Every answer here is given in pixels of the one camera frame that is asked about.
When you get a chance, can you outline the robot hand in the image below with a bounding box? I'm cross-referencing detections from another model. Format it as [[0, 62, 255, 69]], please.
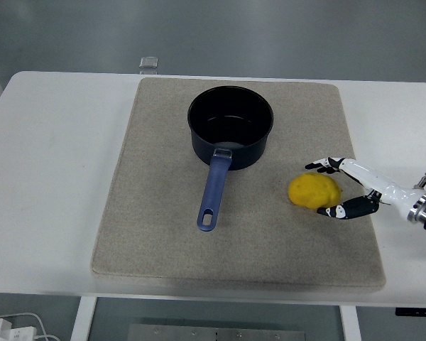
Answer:
[[304, 156, 426, 221]]

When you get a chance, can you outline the yellow potato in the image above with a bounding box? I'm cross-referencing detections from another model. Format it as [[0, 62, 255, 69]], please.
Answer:
[[288, 173, 342, 209]]

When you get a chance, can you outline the black table control panel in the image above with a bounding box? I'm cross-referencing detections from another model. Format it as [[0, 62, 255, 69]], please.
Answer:
[[395, 307, 426, 317]]

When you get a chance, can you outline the white table leg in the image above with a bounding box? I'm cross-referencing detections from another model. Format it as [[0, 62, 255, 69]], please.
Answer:
[[339, 304, 362, 341], [70, 296, 99, 341]]

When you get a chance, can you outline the beige mat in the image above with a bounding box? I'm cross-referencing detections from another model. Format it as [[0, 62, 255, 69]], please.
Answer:
[[90, 77, 387, 293]]

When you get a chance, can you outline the small clear plastic clip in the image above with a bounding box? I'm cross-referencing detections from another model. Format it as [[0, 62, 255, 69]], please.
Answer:
[[139, 55, 160, 75]]

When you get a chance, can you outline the white power strip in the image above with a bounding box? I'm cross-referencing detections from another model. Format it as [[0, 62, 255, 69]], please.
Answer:
[[0, 318, 38, 341]]

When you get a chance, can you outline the blue pot with handle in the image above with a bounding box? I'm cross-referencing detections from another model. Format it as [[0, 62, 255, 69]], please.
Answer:
[[187, 85, 275, 232]]

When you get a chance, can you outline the white cable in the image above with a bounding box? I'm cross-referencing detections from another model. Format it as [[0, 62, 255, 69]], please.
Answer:
[[0, 311, 60, 341]]

